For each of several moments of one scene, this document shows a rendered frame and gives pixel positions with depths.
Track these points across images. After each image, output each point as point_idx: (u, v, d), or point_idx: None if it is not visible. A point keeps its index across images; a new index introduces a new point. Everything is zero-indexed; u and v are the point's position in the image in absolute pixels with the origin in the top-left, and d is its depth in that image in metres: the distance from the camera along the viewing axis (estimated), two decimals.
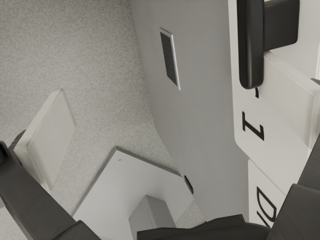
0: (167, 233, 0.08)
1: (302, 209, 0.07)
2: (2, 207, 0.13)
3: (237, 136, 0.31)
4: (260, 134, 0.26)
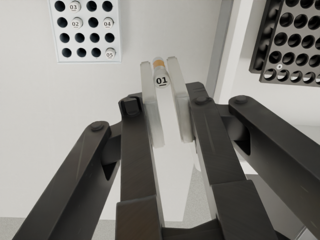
0: (167, 233, 0.08)
1: (234, 204, 0.08)
2: None
3: None
4: None
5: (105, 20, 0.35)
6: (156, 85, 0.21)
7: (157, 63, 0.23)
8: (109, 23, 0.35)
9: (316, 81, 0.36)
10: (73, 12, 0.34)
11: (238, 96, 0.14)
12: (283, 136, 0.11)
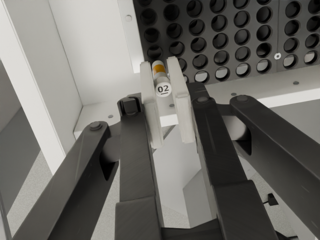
0: (167, 233, 0.08)
1: (234, 204, 0.08)
2: None
3: None
4: None
5: None
6: (157, 94, 0.24)
7: None
8: None
9: None
10: None
11: (240, 96, 0.14)
12: (284, 136, 0.11)
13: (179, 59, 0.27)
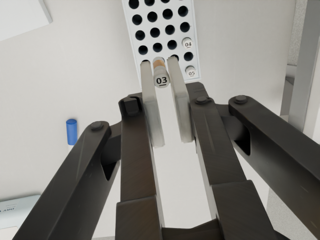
0: (167, 233, 0.08)
1: (234, 204, 0.08)
2: None
3: None
4: None
5: (185, 42, 0.36)
6: None
7: None
8: (190, 43, 0.36)
9: None
10: (159, 87, 0.22)
11: (238, 96, 0.14)
12: (283, 136, 0.11)
13: None
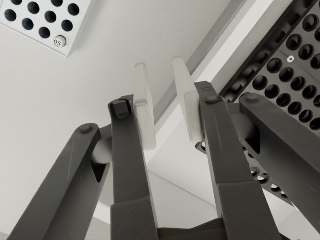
0: (167, 233, 0.08)
1: (238, 203, 0.08)
2: None
3: None
4: None
5: None
6: None
7: None
8: None
9: None
10: None
11: (250, 94, 0.14)
12: (293, 135, 0.11)
13: None
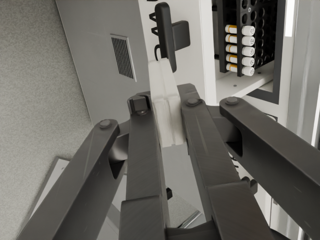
0: (167, 233, 0.08)
1: (229, 205, 0.08)
2: None
3: None
4: None
5: (251, 37, 0.38)
6: (250, 74, 0.40)
7: (235, 65, 0.42)
8: (253, 40, 0.39)
9: None
10: (247, 55, 0.39)
11: (229, 97, 0.14)
12: (275, 136, 0.11)
13: None
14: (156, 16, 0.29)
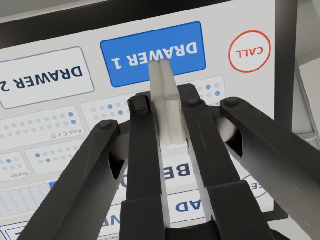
0: (167, 233, 0.08)
1: (229, 205, 0.08)
2: None
3: None
4: None
5: None
6: None
7: None
8: None
9: None
10: None
11: (229, 97, 0.14)
12: (275, 136, 0.11)
13: None
14: None
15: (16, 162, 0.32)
